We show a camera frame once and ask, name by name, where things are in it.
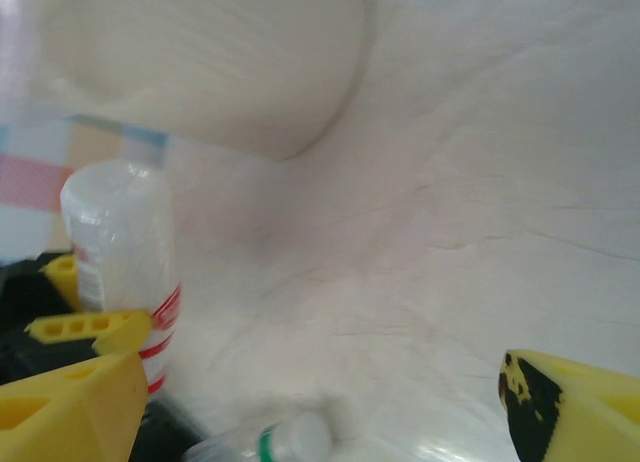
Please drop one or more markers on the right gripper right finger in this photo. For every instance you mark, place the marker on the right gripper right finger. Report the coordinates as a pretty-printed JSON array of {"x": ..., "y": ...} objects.
[{"x": 590, "y": 417}]

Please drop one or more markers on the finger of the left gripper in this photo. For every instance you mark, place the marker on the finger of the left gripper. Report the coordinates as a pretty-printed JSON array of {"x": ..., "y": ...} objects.
[
  {"x": 65, "y": 282},
  {"x": 115, "y": 329}
]

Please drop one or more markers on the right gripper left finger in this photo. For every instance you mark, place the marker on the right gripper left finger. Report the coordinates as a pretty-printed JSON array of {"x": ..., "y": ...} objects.
[{"x": 65, "y": 417}]

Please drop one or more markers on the cream plastic bin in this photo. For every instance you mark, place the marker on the cream plastic bin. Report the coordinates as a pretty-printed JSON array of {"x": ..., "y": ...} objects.
[{"x": 200, "y": 57}]

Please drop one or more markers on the clear bottle green neck band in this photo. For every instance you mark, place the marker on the clear bottle green neck band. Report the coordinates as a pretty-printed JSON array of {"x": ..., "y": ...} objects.
[{"x": 295, "y": 437}]

